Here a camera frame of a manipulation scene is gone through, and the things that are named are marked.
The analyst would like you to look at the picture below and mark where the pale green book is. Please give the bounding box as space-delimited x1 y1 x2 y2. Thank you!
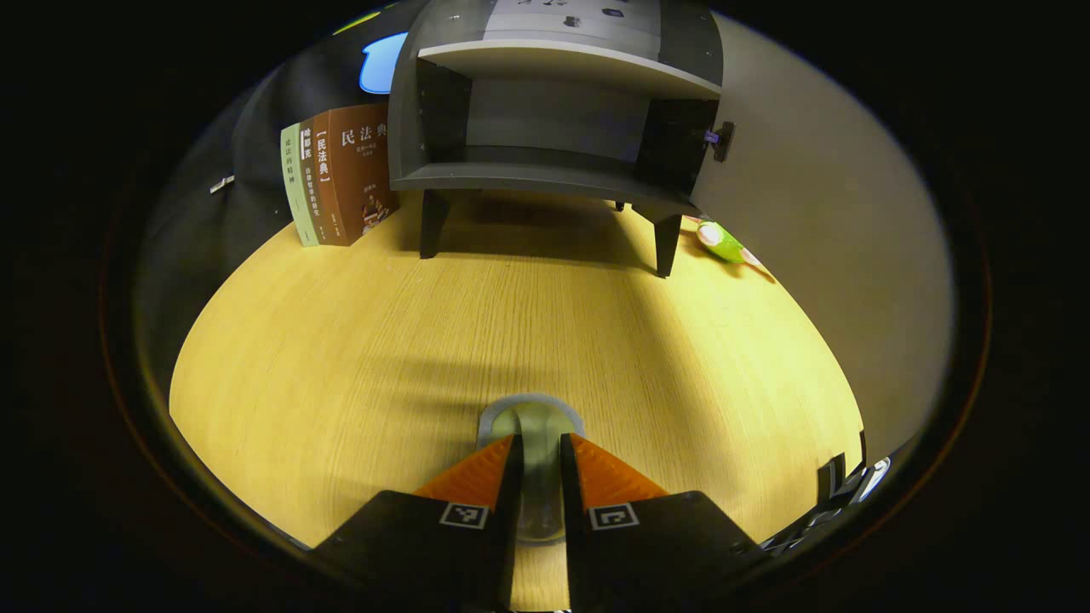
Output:
280 122 321 249

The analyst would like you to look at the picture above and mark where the olive brown book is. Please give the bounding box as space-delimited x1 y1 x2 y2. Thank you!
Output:
297 115 338 249

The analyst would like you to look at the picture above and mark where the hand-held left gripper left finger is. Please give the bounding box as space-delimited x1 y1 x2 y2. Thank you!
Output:
308 433 525 613

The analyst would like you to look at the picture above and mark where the black cabinet hinge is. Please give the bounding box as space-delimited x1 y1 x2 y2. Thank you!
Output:
703 121 737 163

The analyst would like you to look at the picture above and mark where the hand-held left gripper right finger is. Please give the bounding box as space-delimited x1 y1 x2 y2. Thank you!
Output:
558 432 767 613

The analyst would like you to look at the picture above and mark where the grey round coaster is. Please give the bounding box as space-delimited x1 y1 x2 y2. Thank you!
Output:
476 392 588 452

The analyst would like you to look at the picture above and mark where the black backdrop cloth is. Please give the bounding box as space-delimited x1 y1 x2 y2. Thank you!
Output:
132 4 414 375

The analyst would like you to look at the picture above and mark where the green plastic toy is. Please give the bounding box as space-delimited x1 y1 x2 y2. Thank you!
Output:
696 219 772 278

